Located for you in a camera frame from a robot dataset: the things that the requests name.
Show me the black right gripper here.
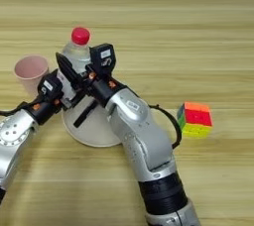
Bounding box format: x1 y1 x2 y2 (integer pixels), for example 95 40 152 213
55 52 130 108

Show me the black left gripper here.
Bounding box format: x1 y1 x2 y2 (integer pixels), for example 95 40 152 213
22 88 87 126

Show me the clear bottle with red cap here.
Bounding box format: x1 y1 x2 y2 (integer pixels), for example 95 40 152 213
57 26 93 103

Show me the pink plastic cup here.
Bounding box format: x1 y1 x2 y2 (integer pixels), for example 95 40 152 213
13 55 51 98

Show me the black marker pen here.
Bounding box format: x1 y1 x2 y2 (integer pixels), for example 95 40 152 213
72 99 99 129

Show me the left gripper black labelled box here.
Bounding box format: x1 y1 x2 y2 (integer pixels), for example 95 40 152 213
37 73 64 101

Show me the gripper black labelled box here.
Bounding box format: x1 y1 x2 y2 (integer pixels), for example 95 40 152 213
37 73 64 101
88 43 117 74

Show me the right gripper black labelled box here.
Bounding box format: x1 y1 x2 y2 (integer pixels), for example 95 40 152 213
88 43 117 74

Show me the beige round plate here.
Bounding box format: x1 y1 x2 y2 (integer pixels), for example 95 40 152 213
62 95 123 149

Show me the multicoloured puzzle cube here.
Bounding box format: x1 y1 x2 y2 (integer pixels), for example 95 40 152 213
177 101 213 139

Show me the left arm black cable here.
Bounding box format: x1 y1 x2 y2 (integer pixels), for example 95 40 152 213
0 100 29 118

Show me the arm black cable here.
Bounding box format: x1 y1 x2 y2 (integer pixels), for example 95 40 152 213
148 103 184 151
0 100 29 118

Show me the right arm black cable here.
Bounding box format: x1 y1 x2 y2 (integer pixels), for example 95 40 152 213
148 103 184 151

